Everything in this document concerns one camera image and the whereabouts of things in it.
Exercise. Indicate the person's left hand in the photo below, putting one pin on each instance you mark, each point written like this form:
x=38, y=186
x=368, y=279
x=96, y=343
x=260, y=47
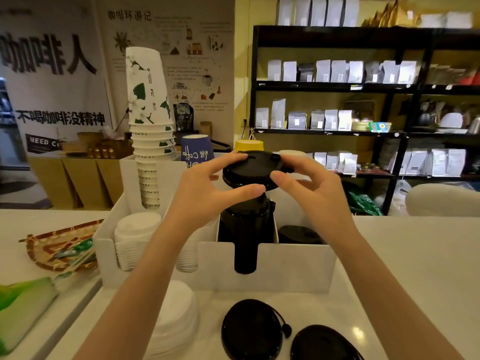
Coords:
x=195, y=198

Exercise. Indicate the person's right hand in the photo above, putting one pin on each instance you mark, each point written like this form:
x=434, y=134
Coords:
x=326, y=206

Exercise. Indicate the person's right thumb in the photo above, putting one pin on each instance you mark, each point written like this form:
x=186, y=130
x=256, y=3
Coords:
x=287, y=183

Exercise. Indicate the person's left thumb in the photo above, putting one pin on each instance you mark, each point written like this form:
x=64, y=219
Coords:
x=240, y=192

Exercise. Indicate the black plastic cup lid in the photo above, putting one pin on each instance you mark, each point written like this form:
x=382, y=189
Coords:
x=258, y=172

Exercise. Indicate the person's right forearm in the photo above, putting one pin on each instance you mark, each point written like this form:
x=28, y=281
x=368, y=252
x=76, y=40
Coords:
x=390, y=299

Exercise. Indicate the person's left forearm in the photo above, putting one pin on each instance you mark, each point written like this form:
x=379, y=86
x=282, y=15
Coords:
x=135, y=296

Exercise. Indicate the plain white paper cup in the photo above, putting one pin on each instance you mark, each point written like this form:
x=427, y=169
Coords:
x=292, y=152

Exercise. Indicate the stack of black lids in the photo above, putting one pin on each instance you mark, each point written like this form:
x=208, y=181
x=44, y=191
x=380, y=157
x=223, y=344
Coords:
x=245, y=228

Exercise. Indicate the yellow paper cup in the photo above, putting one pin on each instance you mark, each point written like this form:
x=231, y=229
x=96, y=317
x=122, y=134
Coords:
x=248, y=145

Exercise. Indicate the low pile of black lids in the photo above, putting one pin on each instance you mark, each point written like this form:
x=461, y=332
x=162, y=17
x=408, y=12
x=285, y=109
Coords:
x=300, y=235

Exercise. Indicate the row of white coffee bags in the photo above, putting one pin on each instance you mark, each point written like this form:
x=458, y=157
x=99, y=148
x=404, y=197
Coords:
x=300, y=118
x=337, y=71
x=337, y=161
x=435, y=161

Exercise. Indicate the blue paper cup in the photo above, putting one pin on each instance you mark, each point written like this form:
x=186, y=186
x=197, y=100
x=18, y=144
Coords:
x=197, y=151

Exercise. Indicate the small brown cardboard box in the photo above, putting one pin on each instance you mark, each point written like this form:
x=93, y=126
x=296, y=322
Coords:
x=206, y=129

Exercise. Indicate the green plastic bag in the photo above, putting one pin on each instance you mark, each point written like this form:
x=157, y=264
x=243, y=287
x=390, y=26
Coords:
x=362, y=202

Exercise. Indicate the stack of white lids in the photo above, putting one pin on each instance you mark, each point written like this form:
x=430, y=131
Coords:
x=133, y=236
x=187, y=254

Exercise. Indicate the white cup and lid organizer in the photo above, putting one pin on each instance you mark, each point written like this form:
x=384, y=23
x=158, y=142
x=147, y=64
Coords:
x=292, y=269

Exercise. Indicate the black coffee bag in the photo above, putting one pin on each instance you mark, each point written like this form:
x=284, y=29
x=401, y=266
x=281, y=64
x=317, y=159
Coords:
x=183, y=118

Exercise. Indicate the green and yellow tin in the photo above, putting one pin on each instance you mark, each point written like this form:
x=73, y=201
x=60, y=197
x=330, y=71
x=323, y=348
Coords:
x=373, y=126

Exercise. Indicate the stack of leaf-print paper cups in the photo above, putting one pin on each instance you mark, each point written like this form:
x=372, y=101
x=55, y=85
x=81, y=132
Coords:
x=148, y=108

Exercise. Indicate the black lid with stopper tab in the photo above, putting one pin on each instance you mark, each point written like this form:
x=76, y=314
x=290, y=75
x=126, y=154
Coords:
x=251, y=331

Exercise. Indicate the loose pile of white lids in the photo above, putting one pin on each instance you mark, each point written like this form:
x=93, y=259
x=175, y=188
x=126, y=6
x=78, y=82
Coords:
x=176, y=322

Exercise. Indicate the black kettle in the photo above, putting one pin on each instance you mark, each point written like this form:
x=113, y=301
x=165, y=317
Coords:
x=425, y=118

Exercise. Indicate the white rounded chair back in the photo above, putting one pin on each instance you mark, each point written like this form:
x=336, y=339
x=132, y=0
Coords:
x=442, y=200

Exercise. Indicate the cardboard display stand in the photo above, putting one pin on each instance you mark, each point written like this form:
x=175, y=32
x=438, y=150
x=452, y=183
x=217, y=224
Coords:
x=82, y=183

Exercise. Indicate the black flat cup lid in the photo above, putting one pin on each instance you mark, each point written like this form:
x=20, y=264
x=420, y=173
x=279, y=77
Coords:
x=324, y=344

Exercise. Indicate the tall white coffee bag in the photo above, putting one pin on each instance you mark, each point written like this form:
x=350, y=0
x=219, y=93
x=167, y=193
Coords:
x=318, y=11
x=351, y=11
x=302, y=11
x=335, y=11
x=285, y=11

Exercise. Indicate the green sachet packets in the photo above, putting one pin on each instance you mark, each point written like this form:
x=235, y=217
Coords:
x=75, y=253

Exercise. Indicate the white coffee dripper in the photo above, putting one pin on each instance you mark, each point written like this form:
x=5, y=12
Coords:
x=452, y=120

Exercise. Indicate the black metal shelving unit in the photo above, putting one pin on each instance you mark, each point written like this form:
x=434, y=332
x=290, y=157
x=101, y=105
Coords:
x=401, y=35

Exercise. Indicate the group of gold coffee bags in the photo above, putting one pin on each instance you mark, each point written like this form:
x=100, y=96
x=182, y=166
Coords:
x=390, y=14

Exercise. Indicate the woven bamboo tray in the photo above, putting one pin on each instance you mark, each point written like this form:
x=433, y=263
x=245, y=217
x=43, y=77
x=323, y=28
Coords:
x=48, y=247

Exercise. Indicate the white banner with black lettering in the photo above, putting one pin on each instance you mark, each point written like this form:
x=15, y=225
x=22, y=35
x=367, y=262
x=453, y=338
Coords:
x=48, y=89

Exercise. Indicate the white flat boxes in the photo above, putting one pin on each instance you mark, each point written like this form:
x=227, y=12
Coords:
x=446, y=20

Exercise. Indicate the green and white wrapped packet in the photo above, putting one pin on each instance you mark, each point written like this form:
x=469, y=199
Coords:
x=22, y=311

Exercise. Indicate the illustrated coffee wall poster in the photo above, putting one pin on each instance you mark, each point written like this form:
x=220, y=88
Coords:
x=195, y=52

